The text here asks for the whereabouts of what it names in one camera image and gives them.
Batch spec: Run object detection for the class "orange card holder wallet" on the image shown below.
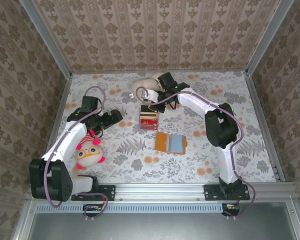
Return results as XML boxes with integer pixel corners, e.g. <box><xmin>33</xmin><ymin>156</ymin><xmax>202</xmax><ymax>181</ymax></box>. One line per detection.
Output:
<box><xmin>154</xmin><ymin>131</ymin><xmax>189</xmax><ymax>155</ymax></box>

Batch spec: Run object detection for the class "gold card stack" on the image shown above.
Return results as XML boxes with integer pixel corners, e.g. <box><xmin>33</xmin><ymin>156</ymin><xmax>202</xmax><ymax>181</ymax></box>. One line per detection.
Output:
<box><xmin>139</xmin><ymin>111</ymin><xmax>159</xmax><ymax>121</ymax></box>

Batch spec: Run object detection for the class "red VIP card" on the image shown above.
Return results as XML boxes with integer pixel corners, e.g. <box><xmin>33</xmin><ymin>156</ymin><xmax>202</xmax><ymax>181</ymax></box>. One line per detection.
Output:
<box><xmin>139</xmin><ymin>118</ymin><xmax>159</xmax><ymax>131</ymax></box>

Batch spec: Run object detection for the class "cream plush dog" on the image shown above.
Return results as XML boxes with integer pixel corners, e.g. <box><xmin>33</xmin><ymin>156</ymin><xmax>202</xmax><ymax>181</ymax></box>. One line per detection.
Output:
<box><xmin>130</xmin><ymin>72</ymin><xmax>166</xmax><ymax>105</ymax></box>

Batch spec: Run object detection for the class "pink horned plush doll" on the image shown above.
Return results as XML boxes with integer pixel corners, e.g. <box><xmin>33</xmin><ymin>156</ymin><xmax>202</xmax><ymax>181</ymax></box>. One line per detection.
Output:
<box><xmin>75</xmin><ymin>133</ymin><xmax>106</xmax><ymax>171</ymax></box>

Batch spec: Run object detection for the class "black connector board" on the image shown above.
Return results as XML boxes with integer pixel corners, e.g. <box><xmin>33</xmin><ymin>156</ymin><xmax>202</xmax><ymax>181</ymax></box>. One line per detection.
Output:
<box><xmin>82</xmin><ymin>203</ymin><xmax>108</xmax><ymax>218</ymax></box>
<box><xmin>221</xmin><ymin>202</ymin><xmax>241</xmax><ymax>217</ymax></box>

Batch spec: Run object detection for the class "grey metal sheet panel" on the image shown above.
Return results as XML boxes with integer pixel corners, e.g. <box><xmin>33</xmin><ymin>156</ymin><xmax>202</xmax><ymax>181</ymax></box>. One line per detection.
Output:
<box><xmin>13</xmin><ymin>201</ymin><xmax>300</xmax><ymax>240</ymax></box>

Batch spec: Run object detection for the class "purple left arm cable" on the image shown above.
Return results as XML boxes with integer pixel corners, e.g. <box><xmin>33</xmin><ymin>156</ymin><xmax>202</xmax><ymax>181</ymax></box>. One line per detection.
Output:
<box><xmin>43</xmin><ymin>85</ymin><xmax>108</xmax><ymax>221</ymax></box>

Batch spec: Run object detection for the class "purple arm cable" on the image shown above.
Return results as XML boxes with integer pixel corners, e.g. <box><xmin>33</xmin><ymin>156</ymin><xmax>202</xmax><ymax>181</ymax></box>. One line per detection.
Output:
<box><xmin>43</xmin><ymin>85</ymin><xmax>108</xmax><ymax>221</ymax></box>
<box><xmin>135</xmin><ymin>86</ymin><xmax>256</xmax><ymax>221</ymax></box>

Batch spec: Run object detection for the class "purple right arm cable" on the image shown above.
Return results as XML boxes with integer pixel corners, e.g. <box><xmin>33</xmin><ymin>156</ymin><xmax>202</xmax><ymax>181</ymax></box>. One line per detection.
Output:
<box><xmin>135</xmin><ymin>86</ymin><xmax>256</xmax><ymax>221</ymax></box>

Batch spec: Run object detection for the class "aluminium side rail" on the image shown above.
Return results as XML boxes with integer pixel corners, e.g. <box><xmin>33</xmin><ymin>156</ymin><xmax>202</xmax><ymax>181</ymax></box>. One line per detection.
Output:
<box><xmin>37</xmin><ymin>73</ymin><xmax>73</xmax><ymax>183</ymax></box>
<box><xmin>244</xmin><ymin>72</ymin><xmax>286</xmax><ymax>183</ymax></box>

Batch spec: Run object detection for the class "aluminium back rail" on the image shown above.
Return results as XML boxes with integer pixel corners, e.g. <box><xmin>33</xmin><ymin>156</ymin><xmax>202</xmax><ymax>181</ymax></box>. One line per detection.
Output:
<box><xmin>70</xmin><ymin>69</ymin><xmax>250</xmax><ymax>75</ymax></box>

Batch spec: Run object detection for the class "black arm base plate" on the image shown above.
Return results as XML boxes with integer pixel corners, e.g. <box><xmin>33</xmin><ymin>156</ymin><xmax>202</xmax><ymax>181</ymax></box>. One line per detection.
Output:
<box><xmin>71</xmin><ymin>184</ymin><xmax>117</xmax><ymax>202</ymax></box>
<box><xmin>203</xmin><ymin>183</ymin><xmax>251</xmax><ymax>202</ymax></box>

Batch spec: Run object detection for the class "aluminium frame post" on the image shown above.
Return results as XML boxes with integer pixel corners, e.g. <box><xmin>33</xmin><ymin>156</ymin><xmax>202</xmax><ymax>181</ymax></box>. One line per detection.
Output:
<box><xmin>244</xmin><ymin>0</ymin><xmax>297</xmax><ymax>77</ymax></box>
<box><xmin>18</xmin><ymin>0</ymin><xmax>74</xmax><ymax>79</ymax></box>

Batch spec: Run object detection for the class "aluminium mounting rail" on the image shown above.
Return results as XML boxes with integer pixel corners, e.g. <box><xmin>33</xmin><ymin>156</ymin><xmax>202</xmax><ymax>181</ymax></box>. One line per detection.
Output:
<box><xmin>27</xmin><ymin>181</ymin><xmax>295</xmax><ymax>202</ymax></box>

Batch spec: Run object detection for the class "white slotted cable duct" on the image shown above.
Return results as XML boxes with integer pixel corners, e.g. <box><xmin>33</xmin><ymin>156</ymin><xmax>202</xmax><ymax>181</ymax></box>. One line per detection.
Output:
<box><xmin>35</xmin><ymin>202</ymin><xmax>227</xmax><ymax>214</ymax></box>

